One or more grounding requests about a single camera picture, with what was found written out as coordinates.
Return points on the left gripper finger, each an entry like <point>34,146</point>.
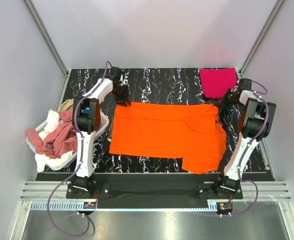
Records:
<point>126,103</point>
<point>120,102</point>

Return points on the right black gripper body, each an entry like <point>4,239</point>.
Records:
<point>226,100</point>

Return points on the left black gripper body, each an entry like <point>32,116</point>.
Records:
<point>122,94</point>

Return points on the orange t shirt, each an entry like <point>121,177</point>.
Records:
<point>192,133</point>

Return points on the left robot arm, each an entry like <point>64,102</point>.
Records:
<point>81,184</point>

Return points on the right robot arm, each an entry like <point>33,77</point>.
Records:
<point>255,124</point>

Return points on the folded magenta t shirt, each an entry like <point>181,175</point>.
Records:
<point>216,82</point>

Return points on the blue t shirt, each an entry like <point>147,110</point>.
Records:
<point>86,123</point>

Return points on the beige t shirt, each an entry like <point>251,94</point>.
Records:
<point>66,106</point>

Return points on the dusty pink t shirt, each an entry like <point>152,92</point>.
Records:
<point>59,136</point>

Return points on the white laundry basket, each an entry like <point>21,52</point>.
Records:
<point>62,150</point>

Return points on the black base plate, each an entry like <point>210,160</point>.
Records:
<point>148,191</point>

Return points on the slotted cable duct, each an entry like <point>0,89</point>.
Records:
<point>64,205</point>

